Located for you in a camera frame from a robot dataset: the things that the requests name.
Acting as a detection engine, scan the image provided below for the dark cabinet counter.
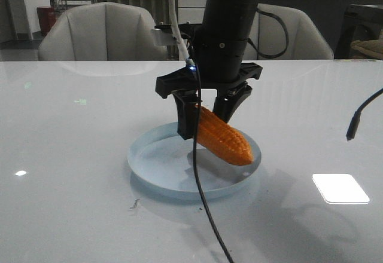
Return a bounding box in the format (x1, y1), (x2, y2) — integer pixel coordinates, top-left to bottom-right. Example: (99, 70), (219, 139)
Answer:
(261, 0), (382, 55)

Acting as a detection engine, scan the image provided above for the black cable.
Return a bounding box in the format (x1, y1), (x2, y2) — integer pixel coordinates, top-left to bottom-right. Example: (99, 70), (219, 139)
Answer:
(187, 44), (236, 263)

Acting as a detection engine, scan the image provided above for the white cable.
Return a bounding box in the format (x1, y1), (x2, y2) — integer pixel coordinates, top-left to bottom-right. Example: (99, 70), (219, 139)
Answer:
(167, 0), (192, 65)

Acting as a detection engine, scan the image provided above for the black loose cable end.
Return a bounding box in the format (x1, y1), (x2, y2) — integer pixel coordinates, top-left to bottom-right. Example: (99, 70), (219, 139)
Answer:
(345, 88), (383, 142)

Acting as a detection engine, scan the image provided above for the light blue plate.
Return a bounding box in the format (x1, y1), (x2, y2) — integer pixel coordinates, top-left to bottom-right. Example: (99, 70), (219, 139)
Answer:
(127, 123), (262, 200)

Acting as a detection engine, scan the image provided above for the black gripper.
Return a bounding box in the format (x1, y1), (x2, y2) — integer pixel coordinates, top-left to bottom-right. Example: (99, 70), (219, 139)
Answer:
(155, 25), (262, 140)

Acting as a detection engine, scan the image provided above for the orange corn cob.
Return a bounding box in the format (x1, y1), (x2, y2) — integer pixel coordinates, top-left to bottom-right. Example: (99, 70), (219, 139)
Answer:
(197, 106), (254, 166)

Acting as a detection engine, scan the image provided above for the beige cushion seat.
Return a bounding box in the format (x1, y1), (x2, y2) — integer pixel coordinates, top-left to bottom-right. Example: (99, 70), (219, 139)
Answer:
(350, 39), (382, 60)

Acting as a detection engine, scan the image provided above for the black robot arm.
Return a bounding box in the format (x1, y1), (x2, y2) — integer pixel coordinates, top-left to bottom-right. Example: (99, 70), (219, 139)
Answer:
(155, 0), (262, 140)

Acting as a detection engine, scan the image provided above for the grey right chair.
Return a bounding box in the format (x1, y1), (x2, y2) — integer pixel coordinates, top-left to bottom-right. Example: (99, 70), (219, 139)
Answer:
(243, 4), (333, 60)

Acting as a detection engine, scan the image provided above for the dark wooden armchair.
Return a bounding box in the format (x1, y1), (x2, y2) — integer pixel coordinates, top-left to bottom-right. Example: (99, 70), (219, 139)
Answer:
(335, 4), (382, 59)

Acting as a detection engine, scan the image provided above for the red bin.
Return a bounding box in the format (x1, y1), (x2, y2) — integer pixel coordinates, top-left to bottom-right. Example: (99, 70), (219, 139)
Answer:
(37, 7), (56, 36)

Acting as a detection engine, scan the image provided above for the grey chair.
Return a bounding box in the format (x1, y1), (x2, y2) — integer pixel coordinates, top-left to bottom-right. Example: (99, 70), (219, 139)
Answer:
(38, 2), (167, 61)
(243, 4), (333, 60)

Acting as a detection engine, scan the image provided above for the grey left chair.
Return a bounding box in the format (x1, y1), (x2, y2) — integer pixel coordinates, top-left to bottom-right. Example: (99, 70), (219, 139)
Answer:
(38, 2), (167, 61)

